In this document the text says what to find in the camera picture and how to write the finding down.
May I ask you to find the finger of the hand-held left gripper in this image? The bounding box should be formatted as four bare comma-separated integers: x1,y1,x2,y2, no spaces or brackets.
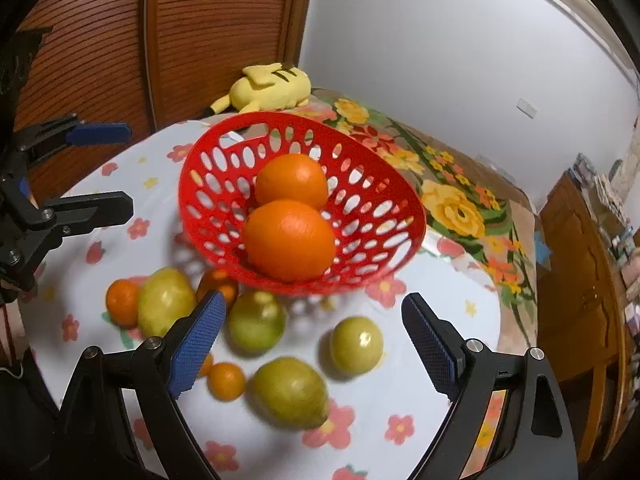
15,115,132,167
10,190,135,272

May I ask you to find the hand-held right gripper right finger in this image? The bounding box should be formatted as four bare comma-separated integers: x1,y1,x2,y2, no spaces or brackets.
401,292,581,480

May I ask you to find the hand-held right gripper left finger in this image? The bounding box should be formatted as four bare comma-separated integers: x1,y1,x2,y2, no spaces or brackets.
50,290,228,480

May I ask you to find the yellow-green lemon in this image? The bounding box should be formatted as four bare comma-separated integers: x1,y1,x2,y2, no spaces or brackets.
251,356,331,429
137,267,197,338

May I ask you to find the green apple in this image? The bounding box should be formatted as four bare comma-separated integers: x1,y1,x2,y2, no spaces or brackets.
329,316,385,376
228,291,287,353

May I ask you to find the red perforated plastic basket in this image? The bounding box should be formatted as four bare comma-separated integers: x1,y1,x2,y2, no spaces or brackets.
178,111,427,296

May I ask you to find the wooden louvered door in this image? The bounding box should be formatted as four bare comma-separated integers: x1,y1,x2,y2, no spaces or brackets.
12,0,156,201
142,0,318,131

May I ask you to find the white pink-flower blanket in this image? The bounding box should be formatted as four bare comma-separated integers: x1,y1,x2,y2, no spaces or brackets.
20,115,503,480

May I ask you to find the yellow-flower printed blanket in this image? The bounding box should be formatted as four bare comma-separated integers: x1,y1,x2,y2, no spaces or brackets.
300,87,541,480

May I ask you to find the large orange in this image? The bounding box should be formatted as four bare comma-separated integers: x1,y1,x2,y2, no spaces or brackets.
242,199,336,282
255,154,329,209

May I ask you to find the wooden cabinet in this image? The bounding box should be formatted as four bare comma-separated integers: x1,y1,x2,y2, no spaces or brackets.
537,170,636,466

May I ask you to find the yellow plush toy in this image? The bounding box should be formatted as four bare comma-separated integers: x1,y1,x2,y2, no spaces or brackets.
209,62,313,117

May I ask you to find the clutter of small items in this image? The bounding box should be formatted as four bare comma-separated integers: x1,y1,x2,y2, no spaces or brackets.
575,152,640,331

